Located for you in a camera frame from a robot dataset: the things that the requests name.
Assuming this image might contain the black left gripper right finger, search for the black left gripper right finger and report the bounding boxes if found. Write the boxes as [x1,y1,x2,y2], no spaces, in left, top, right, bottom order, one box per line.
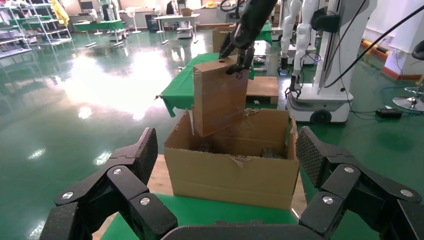
[295,125,424,240]

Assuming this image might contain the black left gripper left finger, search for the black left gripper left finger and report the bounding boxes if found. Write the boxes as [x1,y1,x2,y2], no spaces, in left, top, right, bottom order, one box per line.
[39,127,179,240]

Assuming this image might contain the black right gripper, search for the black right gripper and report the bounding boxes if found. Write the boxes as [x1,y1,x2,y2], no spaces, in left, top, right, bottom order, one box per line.
[218,0,278,76]

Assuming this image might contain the brown cardboard box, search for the brown cardboard box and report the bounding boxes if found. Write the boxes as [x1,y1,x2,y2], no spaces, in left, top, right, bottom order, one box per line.
[192,54,250,138]

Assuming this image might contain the open cardboard carton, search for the open cardboard carton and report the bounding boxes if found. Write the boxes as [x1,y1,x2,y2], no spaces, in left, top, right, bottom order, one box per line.
[211,26,240,56]
[163,107,301,211]

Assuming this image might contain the green tablecloth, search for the green tablecloth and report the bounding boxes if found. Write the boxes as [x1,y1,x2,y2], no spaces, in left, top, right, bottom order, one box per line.
[73,19,126,33]
[256,21,274,46]
[100,193,299,240]
[160,52,256,118]

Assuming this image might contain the small white cart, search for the small white cart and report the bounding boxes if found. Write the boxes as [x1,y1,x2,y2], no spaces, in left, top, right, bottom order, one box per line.
[176,21,195,40]

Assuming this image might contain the white table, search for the white table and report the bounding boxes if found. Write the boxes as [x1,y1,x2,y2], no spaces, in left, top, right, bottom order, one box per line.
[153,13,202,45]

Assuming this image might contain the black power adapter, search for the black power adapter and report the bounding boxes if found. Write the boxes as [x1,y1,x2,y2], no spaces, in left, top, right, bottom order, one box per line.
[375,108,404,120]

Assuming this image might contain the white wheeled robot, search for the white wheeled robot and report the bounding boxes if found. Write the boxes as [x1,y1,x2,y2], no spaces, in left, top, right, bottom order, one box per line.
[277,0,379,125]

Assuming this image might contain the chrome base stool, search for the chrome base stool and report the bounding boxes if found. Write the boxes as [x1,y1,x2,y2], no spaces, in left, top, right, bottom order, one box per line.
[392,39,424,113]

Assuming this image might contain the white standing fan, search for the white standing fan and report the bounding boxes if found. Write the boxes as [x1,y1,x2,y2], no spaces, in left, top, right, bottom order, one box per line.
[125,6,143,35]

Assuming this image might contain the yellow garment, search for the yellow garment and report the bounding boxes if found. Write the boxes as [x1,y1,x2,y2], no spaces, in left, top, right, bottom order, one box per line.
[49,0,71,28]

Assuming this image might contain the thick black hanging cable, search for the thick black hanging cable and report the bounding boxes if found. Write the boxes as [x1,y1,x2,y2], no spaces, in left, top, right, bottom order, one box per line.
[322,3,424,90]

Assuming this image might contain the white wire shelf rack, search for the white wire shelf rack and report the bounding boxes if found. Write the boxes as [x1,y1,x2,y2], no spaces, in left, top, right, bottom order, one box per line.
[0,3,33,60]
[24,0,73,46]

